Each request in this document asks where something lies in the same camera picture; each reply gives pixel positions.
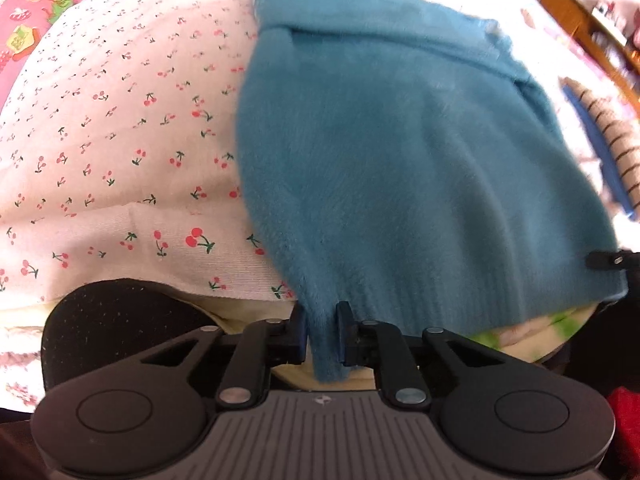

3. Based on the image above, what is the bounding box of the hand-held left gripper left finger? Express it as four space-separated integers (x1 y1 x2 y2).
139 302 308 409

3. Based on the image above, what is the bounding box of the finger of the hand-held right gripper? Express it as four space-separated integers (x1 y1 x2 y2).
586 249 640 272

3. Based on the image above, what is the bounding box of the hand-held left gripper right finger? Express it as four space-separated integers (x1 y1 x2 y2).
336 301 507 408

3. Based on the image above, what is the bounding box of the teal fuzzy sweater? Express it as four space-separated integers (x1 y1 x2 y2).
234 0 630 383

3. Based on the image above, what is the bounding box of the pale yellow bedding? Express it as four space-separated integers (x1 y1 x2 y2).
0 294 381 392

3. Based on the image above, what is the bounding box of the green floral cloth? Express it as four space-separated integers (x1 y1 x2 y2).
470 306 598 364

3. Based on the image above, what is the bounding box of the beige striped knit garment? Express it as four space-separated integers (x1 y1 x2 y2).
562 76 640 211

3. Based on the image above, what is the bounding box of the red cloth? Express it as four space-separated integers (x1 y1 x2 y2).
606 386 640 465

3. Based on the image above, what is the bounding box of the wooden cabinet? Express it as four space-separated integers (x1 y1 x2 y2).
540 0 640 106

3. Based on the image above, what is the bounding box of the white cherry print bedsheet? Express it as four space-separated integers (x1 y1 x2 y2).
0 0 640 306

